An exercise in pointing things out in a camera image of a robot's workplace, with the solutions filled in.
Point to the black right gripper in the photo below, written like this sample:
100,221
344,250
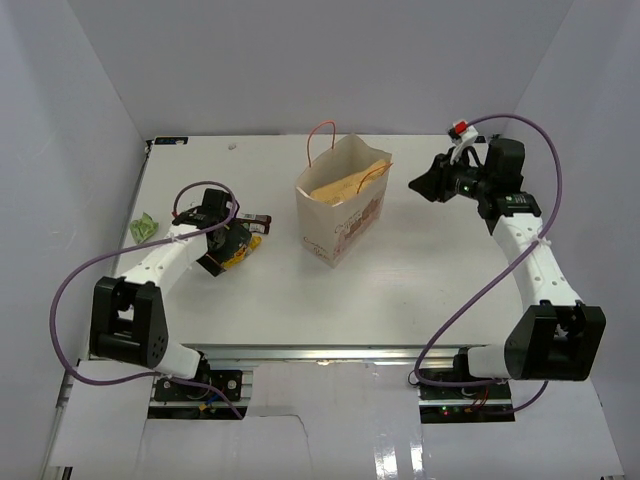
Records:
435,184

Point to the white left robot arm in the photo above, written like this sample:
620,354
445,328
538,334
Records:
128,322

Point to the cream paper bag orange handles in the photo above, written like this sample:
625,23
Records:
330,232

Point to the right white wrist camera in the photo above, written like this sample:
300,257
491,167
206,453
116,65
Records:
463,135

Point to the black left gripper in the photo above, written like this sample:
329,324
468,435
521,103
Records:
236,236

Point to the yellow snack packet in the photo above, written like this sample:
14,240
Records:
242,252

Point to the brown chocolate bar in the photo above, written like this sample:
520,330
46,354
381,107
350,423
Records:
255,223

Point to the left blue table label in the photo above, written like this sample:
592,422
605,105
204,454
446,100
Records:
171,140

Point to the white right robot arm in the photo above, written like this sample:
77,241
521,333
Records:
558,335

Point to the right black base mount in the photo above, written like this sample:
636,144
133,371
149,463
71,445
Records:
461,405

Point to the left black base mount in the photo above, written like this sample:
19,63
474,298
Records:
176,401

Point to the left green snack packet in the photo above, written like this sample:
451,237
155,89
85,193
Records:
143,228

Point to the large brown chips bag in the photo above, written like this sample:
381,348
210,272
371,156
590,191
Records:
341,191

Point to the aluminium table edge rail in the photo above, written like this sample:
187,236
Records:
309,352

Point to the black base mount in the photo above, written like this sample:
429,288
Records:
461,405
176,401

